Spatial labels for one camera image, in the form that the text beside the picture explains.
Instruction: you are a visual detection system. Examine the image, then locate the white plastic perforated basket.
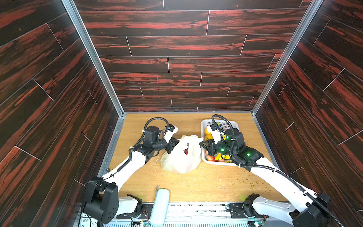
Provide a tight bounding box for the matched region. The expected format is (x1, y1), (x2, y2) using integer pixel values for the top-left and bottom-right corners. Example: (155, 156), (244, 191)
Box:
(201, 119), (236, 166)

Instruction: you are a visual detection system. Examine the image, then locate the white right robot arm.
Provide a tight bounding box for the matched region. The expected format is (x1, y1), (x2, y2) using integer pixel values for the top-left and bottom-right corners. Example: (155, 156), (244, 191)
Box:
(200, 125), (343, 227)

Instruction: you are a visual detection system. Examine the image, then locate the pale green cylinder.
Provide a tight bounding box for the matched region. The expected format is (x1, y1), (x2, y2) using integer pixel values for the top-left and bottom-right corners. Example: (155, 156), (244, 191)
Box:
(150, 188), (170, 227)

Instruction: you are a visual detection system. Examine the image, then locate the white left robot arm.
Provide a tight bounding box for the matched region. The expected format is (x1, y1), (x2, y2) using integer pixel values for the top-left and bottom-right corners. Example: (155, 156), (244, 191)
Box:
(81, 138), (180, 224)

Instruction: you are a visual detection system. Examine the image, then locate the metal base rail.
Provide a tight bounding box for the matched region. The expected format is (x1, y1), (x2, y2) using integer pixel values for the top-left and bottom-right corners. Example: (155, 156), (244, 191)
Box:
(99, 202), (284, 227)

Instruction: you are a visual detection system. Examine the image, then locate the yellow fake bell pepper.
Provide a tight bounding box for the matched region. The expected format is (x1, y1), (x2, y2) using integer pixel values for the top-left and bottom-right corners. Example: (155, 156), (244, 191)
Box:
(204, 125), (216, 141)

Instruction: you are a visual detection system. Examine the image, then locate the white fruit-print plastic bag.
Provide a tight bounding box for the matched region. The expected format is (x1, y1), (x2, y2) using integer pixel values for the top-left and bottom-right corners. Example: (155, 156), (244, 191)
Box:
(161, 135), (203, 174)

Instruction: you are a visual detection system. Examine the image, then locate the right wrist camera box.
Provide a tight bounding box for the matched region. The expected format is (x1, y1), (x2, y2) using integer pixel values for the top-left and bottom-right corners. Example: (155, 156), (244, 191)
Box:
(209, 124), (223, 144)

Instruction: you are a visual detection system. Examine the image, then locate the yellow fake banana bunch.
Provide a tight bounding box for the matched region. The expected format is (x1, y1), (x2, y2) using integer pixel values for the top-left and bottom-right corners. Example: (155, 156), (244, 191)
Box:
(215, 153), (231, 163)

